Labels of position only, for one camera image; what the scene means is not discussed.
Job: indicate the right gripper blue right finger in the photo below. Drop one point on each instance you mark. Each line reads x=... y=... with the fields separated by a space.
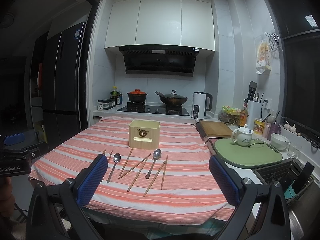
x=227 y=179

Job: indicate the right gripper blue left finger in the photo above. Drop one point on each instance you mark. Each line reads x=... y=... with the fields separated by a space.
x=89 y=179

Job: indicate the green cutting mat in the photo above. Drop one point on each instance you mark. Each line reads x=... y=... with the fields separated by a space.
x=254 y=156

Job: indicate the pink striped tablecloth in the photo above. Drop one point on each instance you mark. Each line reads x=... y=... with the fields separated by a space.
x=190 y=194

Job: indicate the white teapot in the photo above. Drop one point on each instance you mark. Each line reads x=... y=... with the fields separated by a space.
x=242 y=136

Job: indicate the wooden cutting board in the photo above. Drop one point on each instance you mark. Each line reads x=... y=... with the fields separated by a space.
x=215 y=129

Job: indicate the white bowl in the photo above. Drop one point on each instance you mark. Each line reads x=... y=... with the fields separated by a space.
x=279 y=142

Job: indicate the black refrigerator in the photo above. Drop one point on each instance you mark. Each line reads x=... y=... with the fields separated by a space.
x=56 y=70

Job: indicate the yellow printed mug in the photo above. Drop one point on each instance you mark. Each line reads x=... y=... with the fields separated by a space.
x=259 y=125

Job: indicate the clear drinking glass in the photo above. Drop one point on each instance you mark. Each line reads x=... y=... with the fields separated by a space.
x=294 y=150

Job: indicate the sauce bottle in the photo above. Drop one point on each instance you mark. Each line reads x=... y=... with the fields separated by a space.
x=243 y=114

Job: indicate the purple cup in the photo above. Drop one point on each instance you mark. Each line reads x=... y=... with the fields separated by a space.
x=274 y=128

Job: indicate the cream utensil holder box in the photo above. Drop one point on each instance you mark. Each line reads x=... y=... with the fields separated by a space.
x=144 y=134

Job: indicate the white knife block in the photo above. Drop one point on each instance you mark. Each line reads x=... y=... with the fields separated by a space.
x=253 y=107

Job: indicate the garlic bulbs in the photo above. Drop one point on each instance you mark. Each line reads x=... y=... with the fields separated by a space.
x=290 y=128

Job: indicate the spice jar rack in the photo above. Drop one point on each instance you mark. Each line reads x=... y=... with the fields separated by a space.
x=109 y=103

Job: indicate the white spice jar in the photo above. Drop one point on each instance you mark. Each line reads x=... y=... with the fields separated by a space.
x=100 y=105

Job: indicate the white electric kettle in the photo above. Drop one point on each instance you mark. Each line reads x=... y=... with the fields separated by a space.
x=202 y=103

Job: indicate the black gas cooktop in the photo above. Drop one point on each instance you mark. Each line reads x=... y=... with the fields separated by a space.
x=141 y=107

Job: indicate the condiment bottles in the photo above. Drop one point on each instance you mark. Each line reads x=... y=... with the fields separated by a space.
x=117 y=95

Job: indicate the wok with glass lid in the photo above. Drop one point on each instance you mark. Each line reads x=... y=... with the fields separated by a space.
x=172 y=99

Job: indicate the black pot orange lid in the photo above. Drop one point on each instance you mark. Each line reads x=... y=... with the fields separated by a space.
x=137 y=96

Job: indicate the black range hood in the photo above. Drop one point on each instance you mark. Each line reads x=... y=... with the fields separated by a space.
x=159 y=59

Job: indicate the white upper cabinets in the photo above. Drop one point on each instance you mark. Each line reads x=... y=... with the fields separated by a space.
x=166 y=22

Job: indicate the wire basket with snacks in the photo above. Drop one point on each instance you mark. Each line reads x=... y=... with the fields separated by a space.
x=229 y=115

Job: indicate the hanging wire whisk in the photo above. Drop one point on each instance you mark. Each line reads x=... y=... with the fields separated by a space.
x=273 y=42

